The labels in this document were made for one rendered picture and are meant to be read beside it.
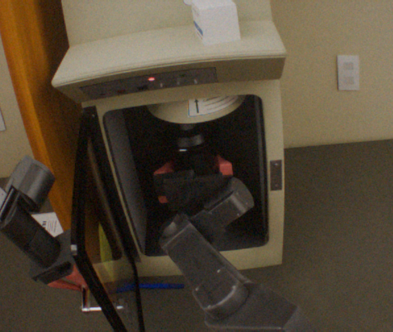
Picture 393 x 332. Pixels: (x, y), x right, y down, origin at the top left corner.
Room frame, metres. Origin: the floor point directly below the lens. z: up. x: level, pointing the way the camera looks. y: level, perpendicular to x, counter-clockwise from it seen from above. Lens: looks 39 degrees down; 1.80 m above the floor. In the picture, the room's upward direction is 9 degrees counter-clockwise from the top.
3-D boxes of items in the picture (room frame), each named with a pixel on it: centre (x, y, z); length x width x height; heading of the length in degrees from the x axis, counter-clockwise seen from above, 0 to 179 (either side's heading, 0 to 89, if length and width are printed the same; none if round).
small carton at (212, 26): (0.62, -0.06, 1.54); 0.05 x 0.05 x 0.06; 8
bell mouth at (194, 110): (0.78, -0.02, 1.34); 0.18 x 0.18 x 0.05
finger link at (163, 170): (0.74, 0.04, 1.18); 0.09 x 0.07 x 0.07; 176
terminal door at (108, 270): (0.53, 0.16, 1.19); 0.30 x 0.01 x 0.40; 1
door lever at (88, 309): (0.46, 0.19, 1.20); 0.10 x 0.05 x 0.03; 1
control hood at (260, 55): (0.63, 0.02, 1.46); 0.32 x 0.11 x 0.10; 85
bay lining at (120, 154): (0.81, 0.00, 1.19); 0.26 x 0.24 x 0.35; 85
